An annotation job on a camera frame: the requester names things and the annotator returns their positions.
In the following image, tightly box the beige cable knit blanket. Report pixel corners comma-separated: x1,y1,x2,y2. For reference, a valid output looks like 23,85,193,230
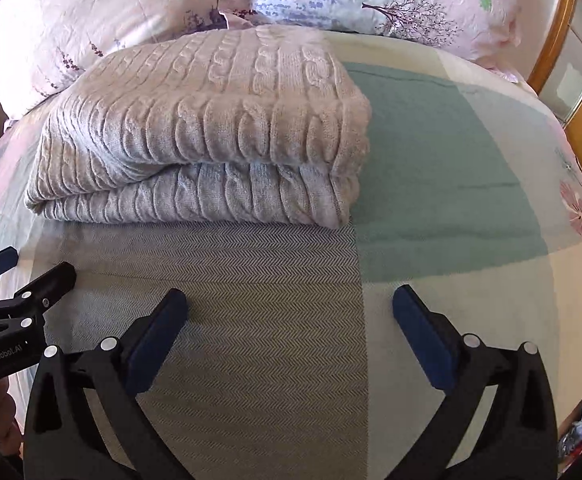
24,25,373,229

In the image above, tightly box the pink floral pillow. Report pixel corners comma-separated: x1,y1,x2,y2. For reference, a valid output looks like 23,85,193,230
220,0,548,83
0,0,254,122

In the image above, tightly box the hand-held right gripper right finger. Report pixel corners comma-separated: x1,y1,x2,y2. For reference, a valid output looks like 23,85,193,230
385,284,559,480

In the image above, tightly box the colour block bed blanket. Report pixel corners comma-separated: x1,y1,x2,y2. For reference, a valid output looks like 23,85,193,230
18,30,582,480

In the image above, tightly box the pale floral bed sheet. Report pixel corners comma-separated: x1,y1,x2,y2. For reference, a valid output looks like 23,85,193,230
0,115,582,321

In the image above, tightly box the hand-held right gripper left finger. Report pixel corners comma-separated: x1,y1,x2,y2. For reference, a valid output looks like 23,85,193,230
23,287,197,480

